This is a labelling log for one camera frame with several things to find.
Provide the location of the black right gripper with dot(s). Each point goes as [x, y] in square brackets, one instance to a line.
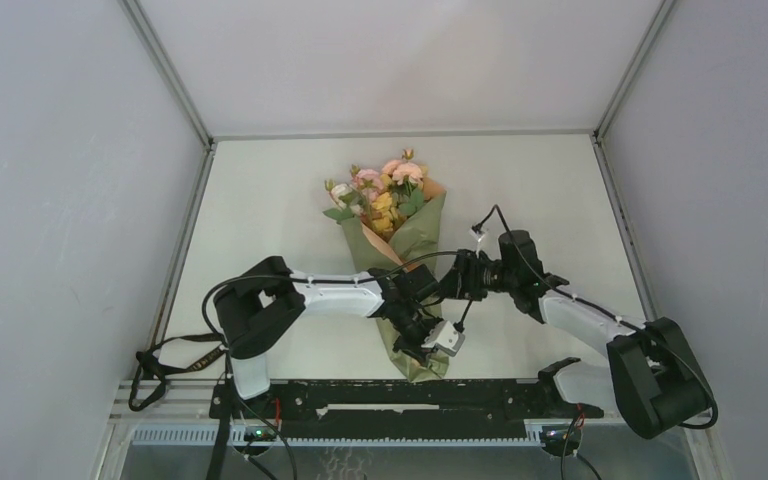
[460, 281]

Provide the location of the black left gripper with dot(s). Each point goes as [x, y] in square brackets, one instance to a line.
[414, 348]

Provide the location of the orange green wrapping paper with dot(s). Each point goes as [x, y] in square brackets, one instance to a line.
[417, 235]

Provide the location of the yellow fake flower stem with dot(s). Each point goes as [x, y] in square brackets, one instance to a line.
[384, 217]

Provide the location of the pink fake flower stem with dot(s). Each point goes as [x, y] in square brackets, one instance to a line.
[404, 181]
[367, 182]

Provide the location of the white fake flower stem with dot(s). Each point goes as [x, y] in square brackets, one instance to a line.
[347, 202]

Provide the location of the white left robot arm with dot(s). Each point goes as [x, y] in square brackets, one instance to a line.
[255, 309]

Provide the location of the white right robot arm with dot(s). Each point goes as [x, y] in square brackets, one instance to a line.
[652, 377]

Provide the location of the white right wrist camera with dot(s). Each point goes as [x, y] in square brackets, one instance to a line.
[478, 233]

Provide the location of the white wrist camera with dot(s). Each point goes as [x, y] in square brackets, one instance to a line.
[444, 337]
[478, 233]

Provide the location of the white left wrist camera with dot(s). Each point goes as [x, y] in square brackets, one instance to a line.
[444, 337]

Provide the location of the black mounting base rail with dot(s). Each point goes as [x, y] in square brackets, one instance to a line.
[379, 410]

